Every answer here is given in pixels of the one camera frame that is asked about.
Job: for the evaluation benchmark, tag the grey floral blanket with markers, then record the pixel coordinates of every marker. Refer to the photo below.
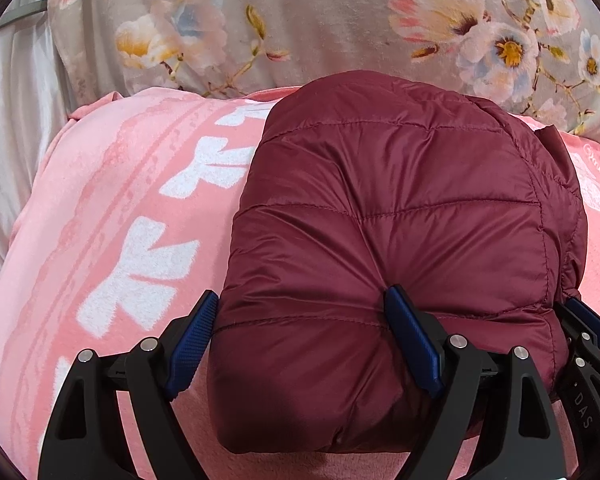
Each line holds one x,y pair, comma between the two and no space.
330,25

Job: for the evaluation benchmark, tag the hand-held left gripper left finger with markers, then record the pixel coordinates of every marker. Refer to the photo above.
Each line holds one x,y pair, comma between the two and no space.
192,345

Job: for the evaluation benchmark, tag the maroon puffer jacket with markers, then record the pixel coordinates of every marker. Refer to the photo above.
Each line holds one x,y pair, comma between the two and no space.
380,220

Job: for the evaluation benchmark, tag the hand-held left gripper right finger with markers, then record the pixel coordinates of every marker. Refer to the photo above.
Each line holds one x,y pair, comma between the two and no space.
415,340

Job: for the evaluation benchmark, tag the pink blanket with white bows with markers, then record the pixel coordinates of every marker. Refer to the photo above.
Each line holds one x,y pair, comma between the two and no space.
105,210

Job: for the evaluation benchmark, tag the pale satin sheet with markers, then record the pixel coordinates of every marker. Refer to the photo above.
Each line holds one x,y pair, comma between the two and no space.
15,110

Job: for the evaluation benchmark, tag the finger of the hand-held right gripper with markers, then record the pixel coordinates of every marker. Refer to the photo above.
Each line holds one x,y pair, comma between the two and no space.
587,317

